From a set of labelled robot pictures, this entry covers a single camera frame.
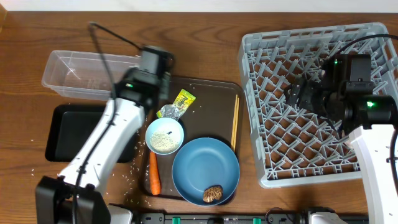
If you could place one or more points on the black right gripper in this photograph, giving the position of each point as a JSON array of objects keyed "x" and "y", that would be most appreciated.
[{"x": 311, "y": 88}]

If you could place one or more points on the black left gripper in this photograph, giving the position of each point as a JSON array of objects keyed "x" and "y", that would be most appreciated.
[{"x": 167, "y": 82}]

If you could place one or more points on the yellow green foil wrapper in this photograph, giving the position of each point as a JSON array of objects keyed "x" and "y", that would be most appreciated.
[{"x": 175, "y": 110}]

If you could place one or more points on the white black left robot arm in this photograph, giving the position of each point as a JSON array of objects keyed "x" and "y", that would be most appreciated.
[{"x": 76, "y": 195}]

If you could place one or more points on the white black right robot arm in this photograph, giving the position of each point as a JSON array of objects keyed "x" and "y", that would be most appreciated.
[{"x": 345, "y": 93}]

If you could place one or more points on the grey dishwasher rack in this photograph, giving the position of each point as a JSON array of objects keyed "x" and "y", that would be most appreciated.
[{"x": 292, "y": 146}]

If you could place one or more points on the light blue rice bowl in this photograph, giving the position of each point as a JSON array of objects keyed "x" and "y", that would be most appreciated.
[{"x": 164, "y": 136}]

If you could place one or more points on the dark brown tray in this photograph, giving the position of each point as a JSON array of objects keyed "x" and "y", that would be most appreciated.
[{"x": 216, "y": 113}]

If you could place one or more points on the clear plastic bin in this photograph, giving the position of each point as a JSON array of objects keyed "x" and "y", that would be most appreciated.
[{"x": 77, "y": 75}]

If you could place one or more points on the blue plate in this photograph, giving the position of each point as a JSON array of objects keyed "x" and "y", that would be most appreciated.
[{"x": 204, "y": 163}]

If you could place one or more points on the black bin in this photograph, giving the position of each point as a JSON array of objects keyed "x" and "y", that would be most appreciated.
[{"x": 71, "y": 126}]

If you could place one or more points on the orange carrot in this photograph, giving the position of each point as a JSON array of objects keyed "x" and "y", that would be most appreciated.
[{"x": 155, "y": 185}]

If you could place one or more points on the brown shiitake mushroom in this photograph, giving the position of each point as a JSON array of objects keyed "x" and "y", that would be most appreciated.
[{"x": 213, "y": 193}]

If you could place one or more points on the black rail with green clips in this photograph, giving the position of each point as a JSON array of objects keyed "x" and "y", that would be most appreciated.
[{"x": 277, "y": 215}]

